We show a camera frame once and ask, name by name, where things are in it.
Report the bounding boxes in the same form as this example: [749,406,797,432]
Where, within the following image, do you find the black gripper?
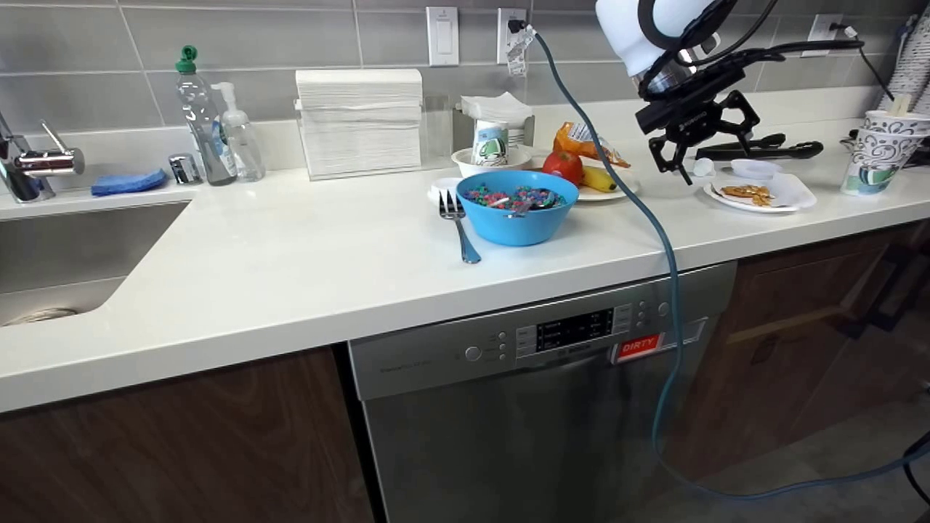
[632,68,763,190]

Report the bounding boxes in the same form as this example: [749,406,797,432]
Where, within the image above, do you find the white plate with snacks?
[699,158,818,217]

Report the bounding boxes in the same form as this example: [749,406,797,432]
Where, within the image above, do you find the brown pretzel snacks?
[717,179,776,208]

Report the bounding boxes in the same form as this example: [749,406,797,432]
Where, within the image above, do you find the yellow banana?
[579,162,622,194]

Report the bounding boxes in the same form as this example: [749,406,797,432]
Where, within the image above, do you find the orange toy carrot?
[548,118,632,172]

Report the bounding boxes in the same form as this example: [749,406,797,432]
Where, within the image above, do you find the red tomato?
[541,149,586,190]

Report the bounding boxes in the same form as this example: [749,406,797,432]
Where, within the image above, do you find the patterned paper cup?
[840,108,930,198]

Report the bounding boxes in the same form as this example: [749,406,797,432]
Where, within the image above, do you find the colourful wrapped candies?
[465,184,564,216]

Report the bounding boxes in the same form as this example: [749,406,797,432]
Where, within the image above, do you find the blue bowl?
[454,169,580,251]

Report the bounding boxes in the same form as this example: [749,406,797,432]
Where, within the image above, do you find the white box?
[451,91,536,155]

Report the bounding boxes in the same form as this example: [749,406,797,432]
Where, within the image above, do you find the white printed mug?
[467,118,513,165]

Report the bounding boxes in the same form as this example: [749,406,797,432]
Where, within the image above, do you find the stacked patterned paper cups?
[875,0,930,117]

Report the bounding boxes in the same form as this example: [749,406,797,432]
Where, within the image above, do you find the dark wood cabinet door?
[0,344,378,523]
[664,217,930,482]

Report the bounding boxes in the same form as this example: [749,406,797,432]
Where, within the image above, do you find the silver fork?
[435,187,486,267]

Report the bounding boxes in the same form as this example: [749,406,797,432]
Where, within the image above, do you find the stainless steel dishwasher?
[345,259,740,523]

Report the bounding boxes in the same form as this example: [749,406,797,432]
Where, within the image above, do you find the white paper towel stack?
[292,68,427,184]

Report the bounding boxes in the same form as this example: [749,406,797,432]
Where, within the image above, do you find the clear soap pump bottle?
[208,78,268,187]

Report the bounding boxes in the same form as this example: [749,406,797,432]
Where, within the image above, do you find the clear bottle green cap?
[172,44,240,190]

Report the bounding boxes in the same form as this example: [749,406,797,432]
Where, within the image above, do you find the small metal sink fitting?
[166,150,204,190]

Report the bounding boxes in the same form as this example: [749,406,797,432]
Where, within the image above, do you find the blue sponge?
[90,169,175,201]

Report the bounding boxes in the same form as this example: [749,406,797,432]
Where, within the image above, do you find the steel sink basin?
[0,198,195,331]

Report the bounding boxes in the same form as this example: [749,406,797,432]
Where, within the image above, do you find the chrome sink faucet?
[0,110,86,203]

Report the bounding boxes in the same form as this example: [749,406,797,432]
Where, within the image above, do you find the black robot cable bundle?
[635,0,784,63]

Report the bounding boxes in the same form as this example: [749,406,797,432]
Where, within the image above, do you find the blue power cable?
[505,14,930,505]

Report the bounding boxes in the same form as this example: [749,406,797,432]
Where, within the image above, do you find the white outlet with black cable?
[799,11,847,59]

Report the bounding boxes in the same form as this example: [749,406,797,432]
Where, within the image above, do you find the black power cable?
[829,20,898,105]

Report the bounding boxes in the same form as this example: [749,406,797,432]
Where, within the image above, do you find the clear plastic cable tag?
[499,23,536,82]

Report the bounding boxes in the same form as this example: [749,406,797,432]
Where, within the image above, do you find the white light switch plate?
[425,4,465,69]

